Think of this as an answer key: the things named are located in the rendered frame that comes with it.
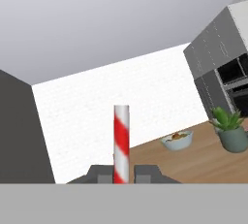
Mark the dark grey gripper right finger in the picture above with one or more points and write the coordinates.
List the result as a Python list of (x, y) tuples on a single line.
[(147, 173)]

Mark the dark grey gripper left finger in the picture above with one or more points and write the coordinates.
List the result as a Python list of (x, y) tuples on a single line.
[(99, 173)]

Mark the red and white striped straw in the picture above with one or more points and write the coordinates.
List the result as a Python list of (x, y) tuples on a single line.
[(121, 144)]

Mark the white bowl with food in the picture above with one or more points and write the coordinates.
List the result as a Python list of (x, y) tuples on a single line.
[(177, 140)]

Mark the green plant in grey pot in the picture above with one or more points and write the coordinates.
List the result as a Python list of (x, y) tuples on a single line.
[(232, 134)]

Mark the grey cupboard run with oven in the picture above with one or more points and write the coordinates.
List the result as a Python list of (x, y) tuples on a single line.
[(219, 63)]

